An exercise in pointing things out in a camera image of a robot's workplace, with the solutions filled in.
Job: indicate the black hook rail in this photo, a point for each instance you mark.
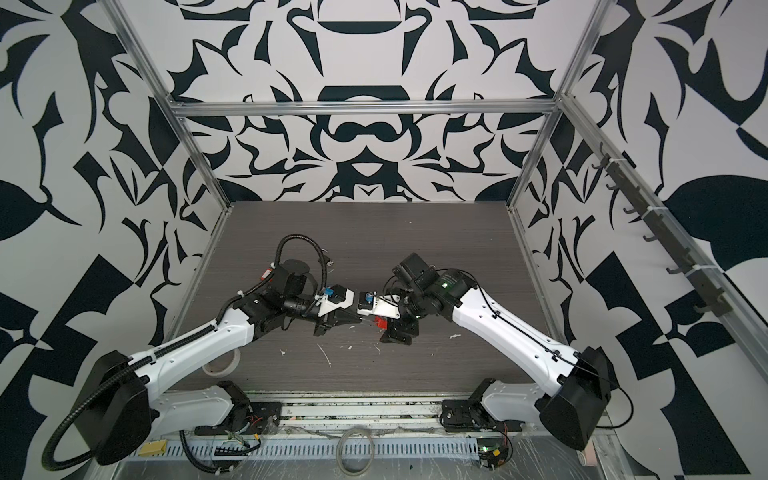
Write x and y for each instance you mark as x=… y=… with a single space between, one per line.
x=667 y=231

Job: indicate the slotted cable duct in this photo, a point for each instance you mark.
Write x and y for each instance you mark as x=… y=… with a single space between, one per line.
x=272 y=449

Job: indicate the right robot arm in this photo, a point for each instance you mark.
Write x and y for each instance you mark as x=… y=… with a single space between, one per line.
x=572 y=388

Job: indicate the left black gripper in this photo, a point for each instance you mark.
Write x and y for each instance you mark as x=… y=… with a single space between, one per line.
x=328 y=322

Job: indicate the yellow connector block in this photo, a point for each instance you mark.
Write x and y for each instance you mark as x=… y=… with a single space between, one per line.
x=153 y=448

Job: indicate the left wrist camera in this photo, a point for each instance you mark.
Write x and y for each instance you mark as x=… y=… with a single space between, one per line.
x=334 y=298

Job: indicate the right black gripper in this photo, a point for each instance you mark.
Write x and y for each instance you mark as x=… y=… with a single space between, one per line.
x=400 y=330

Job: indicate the green lit circuit board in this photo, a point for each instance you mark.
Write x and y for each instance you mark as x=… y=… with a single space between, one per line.
x=493 y=453

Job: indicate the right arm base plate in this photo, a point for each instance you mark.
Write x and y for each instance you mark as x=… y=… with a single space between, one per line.
x=458 y=416

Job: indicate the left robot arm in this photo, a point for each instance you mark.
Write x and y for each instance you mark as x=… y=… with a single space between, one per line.
x=128 y=399

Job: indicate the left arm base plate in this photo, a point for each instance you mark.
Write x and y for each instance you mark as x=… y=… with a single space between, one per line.
x=257 y=418

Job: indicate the clear tape roll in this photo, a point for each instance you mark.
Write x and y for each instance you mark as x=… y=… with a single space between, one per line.
x=224 y=365

